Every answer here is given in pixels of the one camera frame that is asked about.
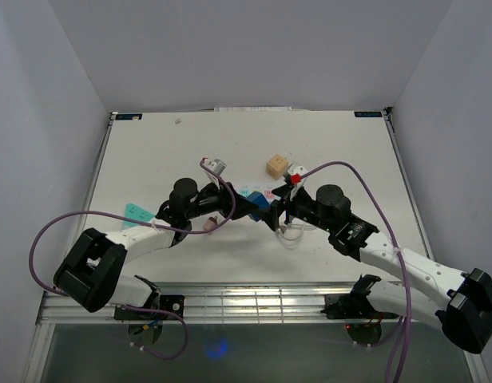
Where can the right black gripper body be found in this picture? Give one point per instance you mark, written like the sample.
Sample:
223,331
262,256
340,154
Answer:
296,203

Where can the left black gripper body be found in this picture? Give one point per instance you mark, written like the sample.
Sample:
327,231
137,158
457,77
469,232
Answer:
214,200

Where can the blue cube socket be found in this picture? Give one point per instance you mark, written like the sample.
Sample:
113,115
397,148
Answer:
259,199

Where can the beige cube socket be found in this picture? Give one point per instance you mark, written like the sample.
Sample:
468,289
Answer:
276,166

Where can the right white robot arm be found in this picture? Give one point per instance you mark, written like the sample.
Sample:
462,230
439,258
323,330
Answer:
456,302

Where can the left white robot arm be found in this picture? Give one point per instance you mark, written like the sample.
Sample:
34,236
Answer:
91,273

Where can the pink small plug adapter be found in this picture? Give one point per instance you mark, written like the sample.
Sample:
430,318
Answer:
210,224

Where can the white colourful power strip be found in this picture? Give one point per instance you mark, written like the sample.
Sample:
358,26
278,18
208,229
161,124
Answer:
265,189

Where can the teal triangular socket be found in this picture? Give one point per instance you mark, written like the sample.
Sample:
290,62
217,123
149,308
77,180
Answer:
136,213

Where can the right blue corner label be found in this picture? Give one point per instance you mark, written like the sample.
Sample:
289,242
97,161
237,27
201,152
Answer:
368,114

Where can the blue corner label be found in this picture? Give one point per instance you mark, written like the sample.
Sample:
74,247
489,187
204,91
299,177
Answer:
368,114
128,116

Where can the left blue corner label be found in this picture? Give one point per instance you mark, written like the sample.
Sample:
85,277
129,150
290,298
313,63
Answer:
128,116

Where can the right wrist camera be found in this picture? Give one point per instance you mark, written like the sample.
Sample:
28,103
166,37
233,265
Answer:
295,174

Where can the aluminium rail frame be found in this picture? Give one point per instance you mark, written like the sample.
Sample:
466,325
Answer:
209,304

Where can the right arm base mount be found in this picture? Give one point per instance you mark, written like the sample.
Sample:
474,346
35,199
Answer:
364,325

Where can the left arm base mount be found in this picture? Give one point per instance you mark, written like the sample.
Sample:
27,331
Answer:
146,326

